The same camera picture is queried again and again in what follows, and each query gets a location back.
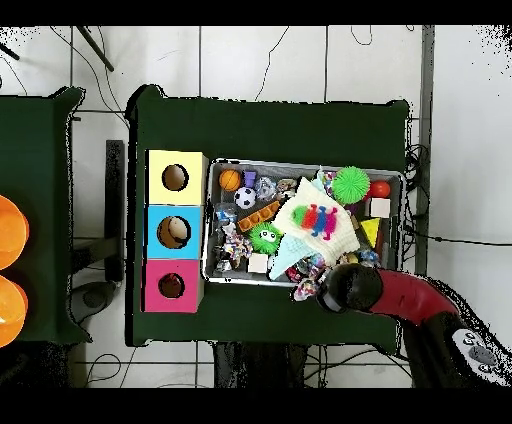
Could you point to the small green spiky ball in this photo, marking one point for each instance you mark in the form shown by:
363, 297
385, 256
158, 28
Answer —
266, 238

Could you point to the colourful polka dot cloth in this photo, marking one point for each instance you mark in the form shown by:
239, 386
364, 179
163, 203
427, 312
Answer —
232, 248
308, 284

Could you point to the grey floor stand base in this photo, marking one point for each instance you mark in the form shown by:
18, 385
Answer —
94, 300

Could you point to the orange basketball toy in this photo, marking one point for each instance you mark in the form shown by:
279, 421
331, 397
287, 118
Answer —
230, 180

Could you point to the cream yellow cloth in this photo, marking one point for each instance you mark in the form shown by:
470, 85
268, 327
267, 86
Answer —
340, 228

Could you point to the orange plastic toy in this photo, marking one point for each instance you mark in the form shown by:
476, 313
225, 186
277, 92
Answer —
260, 216

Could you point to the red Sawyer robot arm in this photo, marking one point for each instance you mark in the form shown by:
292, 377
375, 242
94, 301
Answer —
408, 296

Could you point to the black and white soccer ball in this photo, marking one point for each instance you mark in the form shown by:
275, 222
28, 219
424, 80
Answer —
246, 198

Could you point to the clear mesh bin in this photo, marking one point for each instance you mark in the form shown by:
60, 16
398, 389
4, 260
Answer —
213, 272

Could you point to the orange round bowl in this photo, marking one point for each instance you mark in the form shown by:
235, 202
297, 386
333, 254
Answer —
10, 312
10, 232

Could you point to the black upright panel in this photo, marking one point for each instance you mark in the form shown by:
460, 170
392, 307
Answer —
115, 208

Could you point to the mint green waffle cloth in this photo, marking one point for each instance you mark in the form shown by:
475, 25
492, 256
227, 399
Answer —
286, 256

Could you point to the dark green covered side table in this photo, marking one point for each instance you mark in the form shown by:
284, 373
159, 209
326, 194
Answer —
40, 160

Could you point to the dark green table cloth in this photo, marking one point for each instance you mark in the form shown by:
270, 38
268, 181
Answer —
264, 128

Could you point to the multicolour spiky caterpillar toy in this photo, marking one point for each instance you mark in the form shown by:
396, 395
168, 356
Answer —
316, 221

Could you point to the wooden box with three holes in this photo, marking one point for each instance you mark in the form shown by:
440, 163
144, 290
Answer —
197, 256

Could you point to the black rod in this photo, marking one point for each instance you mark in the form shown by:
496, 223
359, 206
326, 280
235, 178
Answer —
8, 51
94, 49

